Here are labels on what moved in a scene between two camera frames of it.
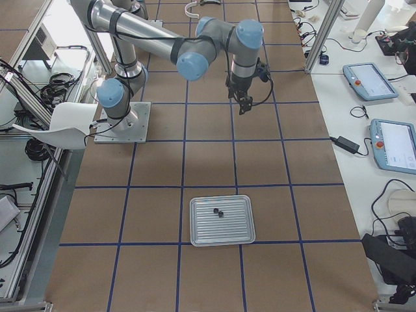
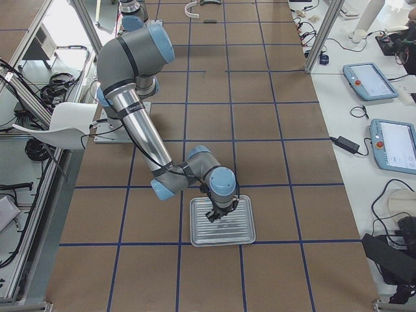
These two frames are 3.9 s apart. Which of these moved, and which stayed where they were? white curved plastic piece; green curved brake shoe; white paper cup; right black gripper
Moved: right black gripper
Stayed: green curved brake shoe; white paper cup; white curved plastic piece
